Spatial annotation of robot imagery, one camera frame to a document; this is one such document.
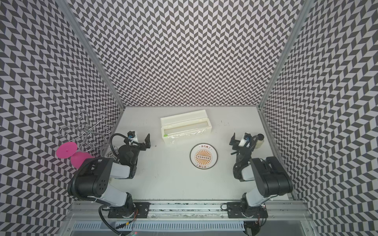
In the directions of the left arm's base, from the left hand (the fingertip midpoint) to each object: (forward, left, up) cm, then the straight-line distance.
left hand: (141, 134), depth 90 cm
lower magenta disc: (-23, +17, +17) cm, 33 cm away
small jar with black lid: (-3, -74, -3) cm, 74 cm away
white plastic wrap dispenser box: (+6, -23, -1) cm, 23 cm away
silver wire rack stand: (+8, +32, -4) cm, 33 cm away
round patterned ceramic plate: (-10, -39, -10) cm, 41 cm away
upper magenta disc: (-22, +19, +22) cm, 37 cm away
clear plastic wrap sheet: (0, -19, -3) cm, 19 cm away
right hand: (-2, -62, 0) cm, 62 cm away
